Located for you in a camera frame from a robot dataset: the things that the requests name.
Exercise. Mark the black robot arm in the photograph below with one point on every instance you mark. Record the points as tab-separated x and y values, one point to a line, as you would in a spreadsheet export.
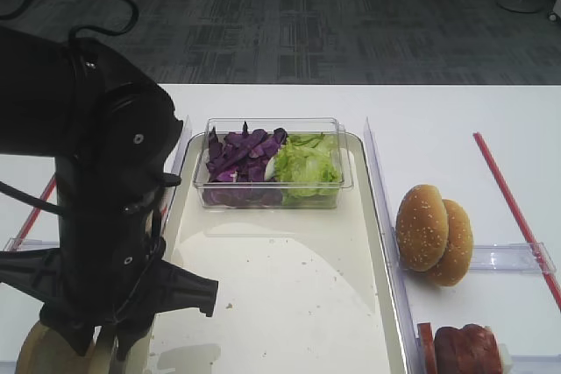
109	129

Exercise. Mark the white metal tray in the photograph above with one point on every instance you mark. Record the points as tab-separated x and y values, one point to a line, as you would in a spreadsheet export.
300	290

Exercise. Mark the clear plastic container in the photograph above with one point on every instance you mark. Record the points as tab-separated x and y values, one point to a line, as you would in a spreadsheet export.
223	126

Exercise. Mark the front sesame bun top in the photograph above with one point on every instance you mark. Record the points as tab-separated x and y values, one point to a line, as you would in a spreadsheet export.
421	228

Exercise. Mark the white cheese piece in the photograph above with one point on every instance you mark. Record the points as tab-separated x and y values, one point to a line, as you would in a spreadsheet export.
506	359

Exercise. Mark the brown meat patties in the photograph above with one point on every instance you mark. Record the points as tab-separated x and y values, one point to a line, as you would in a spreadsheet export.
471	349

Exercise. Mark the right lower clear holder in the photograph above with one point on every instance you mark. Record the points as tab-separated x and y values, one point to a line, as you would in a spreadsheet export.
536	364

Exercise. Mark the purple cabbage pieces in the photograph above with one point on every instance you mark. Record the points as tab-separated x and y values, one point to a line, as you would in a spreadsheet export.
242	158

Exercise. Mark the rear sesame bun top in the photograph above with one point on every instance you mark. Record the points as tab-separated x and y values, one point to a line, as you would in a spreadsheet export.
455	262

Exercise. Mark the large bun bottom slice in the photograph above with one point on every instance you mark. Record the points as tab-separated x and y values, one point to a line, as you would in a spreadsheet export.
46	351

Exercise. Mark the left upper clear holder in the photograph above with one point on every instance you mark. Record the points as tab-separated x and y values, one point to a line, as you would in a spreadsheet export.
28	244

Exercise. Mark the right upper clear holder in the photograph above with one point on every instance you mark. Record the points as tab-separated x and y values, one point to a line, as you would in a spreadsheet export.
522	258

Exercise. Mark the right long clear divider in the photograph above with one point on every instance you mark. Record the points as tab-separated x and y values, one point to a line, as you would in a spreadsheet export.
411	355

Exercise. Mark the red sausage slice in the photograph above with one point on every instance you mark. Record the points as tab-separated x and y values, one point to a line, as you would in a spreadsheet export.
427	344

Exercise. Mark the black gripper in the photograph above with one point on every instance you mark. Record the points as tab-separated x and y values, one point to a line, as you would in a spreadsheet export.
73	303

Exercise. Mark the sesame bun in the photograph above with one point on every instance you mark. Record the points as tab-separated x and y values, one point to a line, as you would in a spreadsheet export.
455	262
421	228

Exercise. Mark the clear holder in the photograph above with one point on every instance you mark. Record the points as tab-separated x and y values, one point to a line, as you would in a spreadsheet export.
536	364
28	244
522	258

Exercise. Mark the green lettuce leaves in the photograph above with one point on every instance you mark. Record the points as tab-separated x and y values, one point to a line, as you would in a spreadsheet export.
310	165

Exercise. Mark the right red strip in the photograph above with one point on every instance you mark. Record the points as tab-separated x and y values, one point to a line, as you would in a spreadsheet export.
517	216

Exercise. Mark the long clear divider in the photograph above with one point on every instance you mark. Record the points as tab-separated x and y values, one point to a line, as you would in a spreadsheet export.
411	355
174	165

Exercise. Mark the left long clear divider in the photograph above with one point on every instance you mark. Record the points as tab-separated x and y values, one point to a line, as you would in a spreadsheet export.
174	165

